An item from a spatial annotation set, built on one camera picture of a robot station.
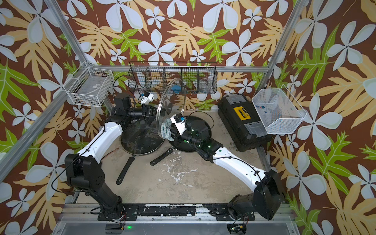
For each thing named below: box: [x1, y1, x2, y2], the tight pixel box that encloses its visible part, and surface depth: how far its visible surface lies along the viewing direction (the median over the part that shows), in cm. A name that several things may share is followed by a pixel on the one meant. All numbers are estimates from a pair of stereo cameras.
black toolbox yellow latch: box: [217, 93, 273, 153], surface depth 95 cm
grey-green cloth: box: [160, 117, 175, 142], surface depth 66 cm
